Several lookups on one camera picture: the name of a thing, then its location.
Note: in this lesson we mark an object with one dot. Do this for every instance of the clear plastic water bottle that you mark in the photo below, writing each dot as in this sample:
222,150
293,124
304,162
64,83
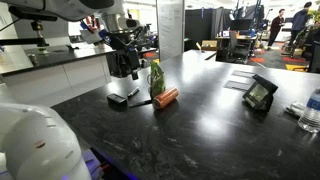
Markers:
310,111

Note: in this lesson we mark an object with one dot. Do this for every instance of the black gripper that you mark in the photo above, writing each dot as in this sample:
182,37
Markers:
126,53

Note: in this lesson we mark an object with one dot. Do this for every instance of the crumpled clear plastic wrapper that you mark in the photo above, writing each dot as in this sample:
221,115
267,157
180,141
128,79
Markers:
294,108

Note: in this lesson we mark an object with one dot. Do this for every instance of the white black pen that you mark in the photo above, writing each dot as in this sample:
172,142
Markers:
140,103

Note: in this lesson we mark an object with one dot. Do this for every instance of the person in dark red top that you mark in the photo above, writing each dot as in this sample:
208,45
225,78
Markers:
276,27

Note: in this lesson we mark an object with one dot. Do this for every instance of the black office chair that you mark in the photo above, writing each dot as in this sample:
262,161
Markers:
237,47

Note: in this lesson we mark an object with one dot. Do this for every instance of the small can on counter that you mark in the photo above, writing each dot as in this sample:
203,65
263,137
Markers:
33,59

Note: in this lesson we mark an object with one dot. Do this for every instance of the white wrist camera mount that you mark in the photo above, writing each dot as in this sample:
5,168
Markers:
95,35

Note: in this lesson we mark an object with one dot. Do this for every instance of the cardboard box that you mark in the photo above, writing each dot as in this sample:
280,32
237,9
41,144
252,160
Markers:
209,44

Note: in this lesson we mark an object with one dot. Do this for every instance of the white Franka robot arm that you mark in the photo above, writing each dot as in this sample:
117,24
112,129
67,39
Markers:
36,143

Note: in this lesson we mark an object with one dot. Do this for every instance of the white cabinet with black counter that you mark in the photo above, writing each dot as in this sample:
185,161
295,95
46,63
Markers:
56,71

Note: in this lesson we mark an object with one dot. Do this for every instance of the small black framed display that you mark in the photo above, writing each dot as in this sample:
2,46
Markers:
259,93

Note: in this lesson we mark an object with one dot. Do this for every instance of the orange soda can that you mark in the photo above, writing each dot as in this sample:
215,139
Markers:
165,97

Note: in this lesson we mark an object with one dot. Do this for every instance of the black rectangular box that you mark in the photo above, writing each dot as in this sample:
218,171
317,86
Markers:
116,99

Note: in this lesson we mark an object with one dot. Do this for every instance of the green snack pouch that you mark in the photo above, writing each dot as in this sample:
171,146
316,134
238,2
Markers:
157,80

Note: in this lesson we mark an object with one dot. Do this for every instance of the person in blue jacket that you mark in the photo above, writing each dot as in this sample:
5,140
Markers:
298,22

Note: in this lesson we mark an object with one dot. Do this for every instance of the white whiteboard panel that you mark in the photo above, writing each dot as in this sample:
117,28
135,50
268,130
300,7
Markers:
170,28

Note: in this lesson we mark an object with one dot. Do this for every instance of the black white dry-erase marker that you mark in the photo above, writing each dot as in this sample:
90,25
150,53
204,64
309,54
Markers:
133,92

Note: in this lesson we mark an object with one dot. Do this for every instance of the black computer monitor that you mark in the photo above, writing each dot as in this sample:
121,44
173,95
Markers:
240,24

